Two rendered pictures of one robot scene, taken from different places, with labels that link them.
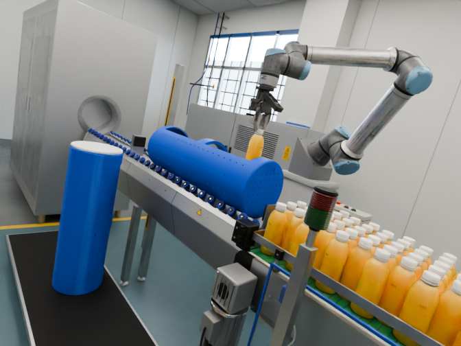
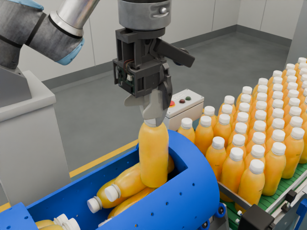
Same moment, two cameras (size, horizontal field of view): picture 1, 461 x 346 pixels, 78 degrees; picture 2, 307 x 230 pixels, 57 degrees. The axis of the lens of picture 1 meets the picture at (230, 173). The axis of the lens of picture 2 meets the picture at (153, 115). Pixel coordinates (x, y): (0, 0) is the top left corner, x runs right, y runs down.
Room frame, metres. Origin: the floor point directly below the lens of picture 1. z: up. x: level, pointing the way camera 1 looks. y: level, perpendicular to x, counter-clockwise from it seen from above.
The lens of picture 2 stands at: (1.32, 0.42, 1.70)
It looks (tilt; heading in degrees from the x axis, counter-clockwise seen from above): 34 degrees down; 276
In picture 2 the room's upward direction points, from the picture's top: straight up
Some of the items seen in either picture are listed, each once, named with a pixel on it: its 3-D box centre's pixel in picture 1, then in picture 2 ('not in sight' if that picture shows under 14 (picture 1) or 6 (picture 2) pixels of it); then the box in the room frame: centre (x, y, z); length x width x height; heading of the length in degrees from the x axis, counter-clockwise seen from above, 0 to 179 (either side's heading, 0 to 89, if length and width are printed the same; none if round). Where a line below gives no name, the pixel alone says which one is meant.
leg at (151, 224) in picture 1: (147, 243); not in sight; (2.03, 0.48, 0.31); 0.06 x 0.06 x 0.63; 46
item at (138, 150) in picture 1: (138, 145); not in sight; (2.17, 0.74, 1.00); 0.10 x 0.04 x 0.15; 136
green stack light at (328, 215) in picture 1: (317, 216); not in sight; (0.72, -0.25, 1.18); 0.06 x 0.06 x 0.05
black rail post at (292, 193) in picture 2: (277, 260); (288, 201); (0.94, -0.23, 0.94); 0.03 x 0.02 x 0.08; 46
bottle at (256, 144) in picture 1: (254, 152); (153, 150); (1.37, -0.09, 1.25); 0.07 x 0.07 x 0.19
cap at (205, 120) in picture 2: not in sight; (205, 121); (1.21, -0.44, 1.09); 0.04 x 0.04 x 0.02
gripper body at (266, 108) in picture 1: (262, 99); (142, 58); (1.39, -0.07, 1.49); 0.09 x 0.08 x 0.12; 46
